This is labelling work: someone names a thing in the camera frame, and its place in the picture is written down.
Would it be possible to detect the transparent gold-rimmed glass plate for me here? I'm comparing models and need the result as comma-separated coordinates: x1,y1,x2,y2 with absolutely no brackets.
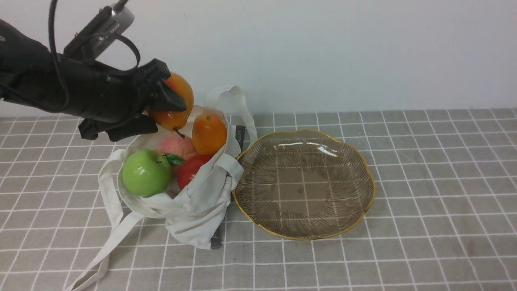
233,129,376,240

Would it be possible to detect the black cable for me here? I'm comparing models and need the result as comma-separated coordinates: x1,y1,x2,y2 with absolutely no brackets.
0,0,141,114

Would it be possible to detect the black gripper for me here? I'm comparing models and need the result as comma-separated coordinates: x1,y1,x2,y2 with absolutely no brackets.
61,59,188,142

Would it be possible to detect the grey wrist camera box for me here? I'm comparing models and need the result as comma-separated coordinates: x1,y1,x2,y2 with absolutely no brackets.
63,0,135,62

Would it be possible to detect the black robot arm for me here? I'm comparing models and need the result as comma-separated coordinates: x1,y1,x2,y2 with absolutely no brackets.
1,21,187,142

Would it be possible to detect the red tomato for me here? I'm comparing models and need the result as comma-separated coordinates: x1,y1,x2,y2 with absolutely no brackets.
176,154,212,190

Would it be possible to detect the pink peach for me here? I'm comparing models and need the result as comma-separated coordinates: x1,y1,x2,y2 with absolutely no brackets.
156,134,197,167

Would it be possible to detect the white cloth tote bag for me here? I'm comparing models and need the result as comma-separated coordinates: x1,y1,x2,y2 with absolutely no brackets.
64,85,258,291

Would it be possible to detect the orange tangerine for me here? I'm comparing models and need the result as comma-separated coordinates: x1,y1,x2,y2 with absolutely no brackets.
191,114,227,156

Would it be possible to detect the green apple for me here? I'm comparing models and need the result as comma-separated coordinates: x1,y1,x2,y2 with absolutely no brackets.
122,149,172,198

